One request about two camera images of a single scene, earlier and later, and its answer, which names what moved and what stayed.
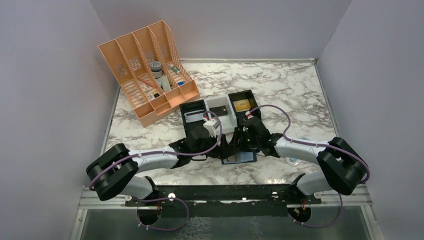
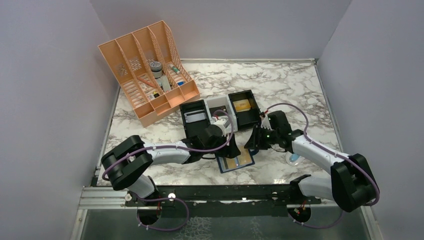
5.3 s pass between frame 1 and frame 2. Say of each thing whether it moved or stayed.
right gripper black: moved
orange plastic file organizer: stayed
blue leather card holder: moved
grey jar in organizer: stayed
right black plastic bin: stayed
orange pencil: stayed
